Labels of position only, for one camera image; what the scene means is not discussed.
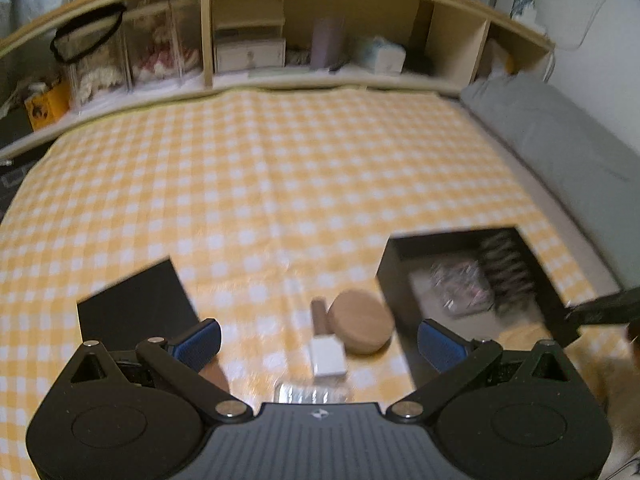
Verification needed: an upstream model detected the clear plastic bag of parts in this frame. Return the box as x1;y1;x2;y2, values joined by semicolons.
410;260;495;318

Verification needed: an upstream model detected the black cardboard box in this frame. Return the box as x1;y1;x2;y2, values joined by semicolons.
376;226;579;386

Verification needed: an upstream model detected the small black box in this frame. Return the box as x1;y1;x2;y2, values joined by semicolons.
77;258;200;351

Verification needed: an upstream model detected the round wooden disc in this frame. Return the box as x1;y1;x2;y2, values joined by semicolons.
328;289;395;356

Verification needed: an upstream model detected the clear plastic strip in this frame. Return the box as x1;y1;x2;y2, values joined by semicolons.
273;382;350;404

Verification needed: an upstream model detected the grey pillow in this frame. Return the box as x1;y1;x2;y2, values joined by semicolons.
460;74;639;287

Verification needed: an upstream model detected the yellow white checkered cloth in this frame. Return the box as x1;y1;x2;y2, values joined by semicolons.
1;89;594;479

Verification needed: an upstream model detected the yellow box on shelf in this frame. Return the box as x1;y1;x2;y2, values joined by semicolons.
25;81;70;131

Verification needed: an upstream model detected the white tissue box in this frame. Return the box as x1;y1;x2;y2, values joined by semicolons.
352;36;406;75

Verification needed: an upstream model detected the clear doll display case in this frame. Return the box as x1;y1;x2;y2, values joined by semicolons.
60;0;203;110

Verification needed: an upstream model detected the wooden shelf unit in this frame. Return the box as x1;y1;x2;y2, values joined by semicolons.
1;0;554;162

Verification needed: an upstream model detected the purple cylinder container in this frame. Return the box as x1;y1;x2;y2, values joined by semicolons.
310;16;345;70

